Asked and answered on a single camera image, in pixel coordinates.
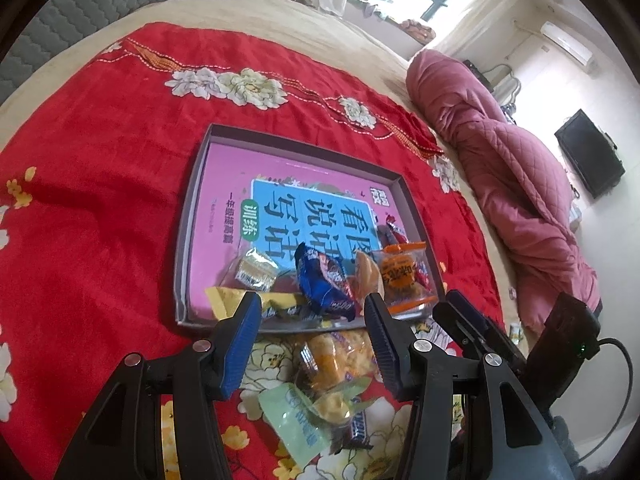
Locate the grey quilted headboard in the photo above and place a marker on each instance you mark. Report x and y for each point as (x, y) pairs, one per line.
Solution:
(75, 10)

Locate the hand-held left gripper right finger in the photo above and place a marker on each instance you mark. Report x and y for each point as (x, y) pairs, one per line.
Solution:
(385, 350)

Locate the small dark candy bar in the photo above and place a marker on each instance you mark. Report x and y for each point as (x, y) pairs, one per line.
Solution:
(360, 430)

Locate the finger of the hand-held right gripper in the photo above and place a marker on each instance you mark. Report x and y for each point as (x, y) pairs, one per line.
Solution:
(455, 330)
(470, 312)

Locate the pale green snack packet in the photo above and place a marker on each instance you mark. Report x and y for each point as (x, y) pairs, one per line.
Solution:
(295, 425)

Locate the yellow cracker packet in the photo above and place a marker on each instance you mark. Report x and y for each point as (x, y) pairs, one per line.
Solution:
(335, 360)

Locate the pink quilted blanket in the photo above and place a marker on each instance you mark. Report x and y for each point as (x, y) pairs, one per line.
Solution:
(515, 170)

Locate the orange snack packet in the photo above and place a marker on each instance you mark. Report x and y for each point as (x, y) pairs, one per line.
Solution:
(405, 275)

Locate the small clear cake packet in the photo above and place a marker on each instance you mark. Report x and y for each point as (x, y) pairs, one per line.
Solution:
(255, 271)

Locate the beige pastry packet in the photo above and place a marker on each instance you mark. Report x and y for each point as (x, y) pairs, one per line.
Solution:
(367, 272)

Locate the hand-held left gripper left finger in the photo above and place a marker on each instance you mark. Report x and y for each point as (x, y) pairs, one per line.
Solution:
(240, 350)

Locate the red snack packet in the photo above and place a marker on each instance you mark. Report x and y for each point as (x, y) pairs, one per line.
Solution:
(395, 232)

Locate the colourful folded cloth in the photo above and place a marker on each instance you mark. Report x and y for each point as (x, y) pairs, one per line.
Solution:
(417, 31)

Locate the small white packet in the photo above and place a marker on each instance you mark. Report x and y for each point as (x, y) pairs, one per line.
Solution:
(515, 333)

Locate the blue snack packet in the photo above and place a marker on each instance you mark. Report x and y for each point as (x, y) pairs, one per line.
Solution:
(322, 285)

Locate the pink book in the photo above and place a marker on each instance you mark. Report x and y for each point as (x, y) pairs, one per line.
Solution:
(235, 195)

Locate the yellow snack packet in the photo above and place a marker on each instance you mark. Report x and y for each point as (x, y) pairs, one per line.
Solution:
(227, 300)

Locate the black television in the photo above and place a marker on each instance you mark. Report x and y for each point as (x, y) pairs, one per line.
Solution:
(590, 155)

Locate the red floral cloth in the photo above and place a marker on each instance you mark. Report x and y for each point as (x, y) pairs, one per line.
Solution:
(100, 210)

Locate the white air conditioner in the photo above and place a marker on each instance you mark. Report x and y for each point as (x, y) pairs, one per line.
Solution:
(567, 42)

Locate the grey cardboard tray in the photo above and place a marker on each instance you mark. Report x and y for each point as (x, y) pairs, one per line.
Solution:
(190, 260)

